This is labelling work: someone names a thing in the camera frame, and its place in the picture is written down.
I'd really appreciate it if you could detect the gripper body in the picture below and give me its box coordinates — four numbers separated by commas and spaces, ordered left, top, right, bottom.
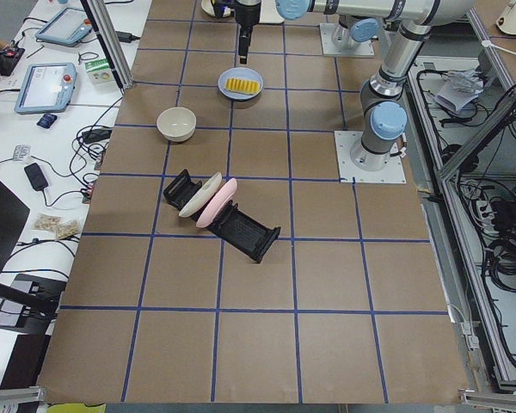
235, 0, 259, 27

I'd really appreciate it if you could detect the blue plate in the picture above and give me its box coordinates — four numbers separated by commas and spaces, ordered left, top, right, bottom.
218, 67, 263, 101

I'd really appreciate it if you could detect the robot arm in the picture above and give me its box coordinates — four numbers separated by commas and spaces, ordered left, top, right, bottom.
335, 15, 379, 48
275, 1, 474, 171

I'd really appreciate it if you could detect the cream plate with lemon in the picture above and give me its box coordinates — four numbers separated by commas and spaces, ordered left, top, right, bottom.
200, 0, 236, 19

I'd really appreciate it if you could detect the pink plate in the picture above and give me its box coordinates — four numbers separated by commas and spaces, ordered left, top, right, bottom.
196, 178, 237, 228

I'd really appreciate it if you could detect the cream plate in rack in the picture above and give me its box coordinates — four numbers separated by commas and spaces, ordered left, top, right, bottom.
178, 172, 222, 218

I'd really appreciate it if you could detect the cream rectangular tray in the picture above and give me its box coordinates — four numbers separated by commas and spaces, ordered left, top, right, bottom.
260, 0, 285, 24

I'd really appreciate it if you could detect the cream bowl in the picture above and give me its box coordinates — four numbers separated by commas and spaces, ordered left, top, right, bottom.
157, 107, 197, 143

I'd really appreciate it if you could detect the black power adapter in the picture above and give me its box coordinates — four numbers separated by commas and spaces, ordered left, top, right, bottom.
115, 31, 140, 43

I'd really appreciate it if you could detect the green white box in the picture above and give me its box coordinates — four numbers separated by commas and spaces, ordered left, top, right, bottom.
84, 59, 114, 84

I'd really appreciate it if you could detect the far teach pendant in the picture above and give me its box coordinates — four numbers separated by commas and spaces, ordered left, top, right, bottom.
35, 7, 92, 46

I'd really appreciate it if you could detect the teach pendant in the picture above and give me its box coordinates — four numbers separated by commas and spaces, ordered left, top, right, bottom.
15, 63, 77, 114
35, 7, 92, 46

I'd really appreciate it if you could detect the black dish rack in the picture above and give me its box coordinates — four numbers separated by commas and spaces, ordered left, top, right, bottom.
163, 170, 280, 263

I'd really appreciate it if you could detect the near teach pendant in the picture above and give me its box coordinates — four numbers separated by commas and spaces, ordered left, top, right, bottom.
15, 63, 77, 114

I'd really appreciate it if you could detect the black phone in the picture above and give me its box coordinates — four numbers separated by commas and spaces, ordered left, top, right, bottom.
24, 163, 49, 191

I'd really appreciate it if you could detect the bag of wooden pieces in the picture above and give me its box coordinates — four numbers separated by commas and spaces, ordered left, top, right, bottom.
32, 213, 82, 240

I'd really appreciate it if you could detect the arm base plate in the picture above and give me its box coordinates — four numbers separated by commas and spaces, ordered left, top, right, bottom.
334, 131, 407, 184
320, 19, 378, 58

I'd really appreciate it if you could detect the aluminium frame post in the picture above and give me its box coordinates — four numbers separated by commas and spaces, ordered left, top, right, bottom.
80, 0, 133, 90

